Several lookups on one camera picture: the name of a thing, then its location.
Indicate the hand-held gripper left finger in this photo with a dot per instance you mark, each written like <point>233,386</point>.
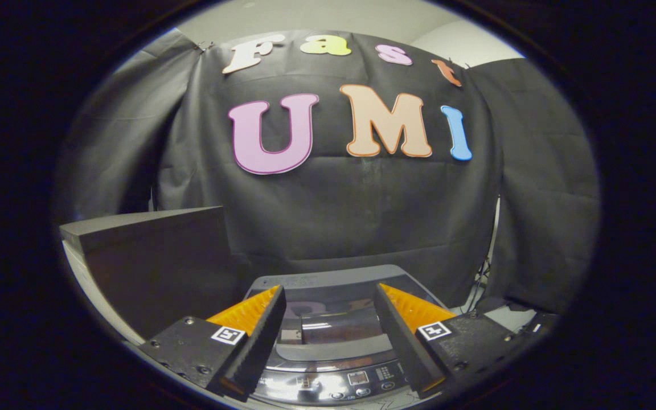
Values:
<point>262,341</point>

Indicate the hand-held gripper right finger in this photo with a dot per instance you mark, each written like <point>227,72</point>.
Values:
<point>403,341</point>

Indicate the dark grey washing machine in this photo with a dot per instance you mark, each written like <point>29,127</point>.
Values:
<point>333,380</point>

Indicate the grey cabinet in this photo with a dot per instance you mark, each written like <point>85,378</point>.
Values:
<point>157,267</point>

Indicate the flat black box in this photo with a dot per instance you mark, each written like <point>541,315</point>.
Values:
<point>545,320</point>

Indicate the black backdrop cloth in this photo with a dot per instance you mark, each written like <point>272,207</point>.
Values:
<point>333,205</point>

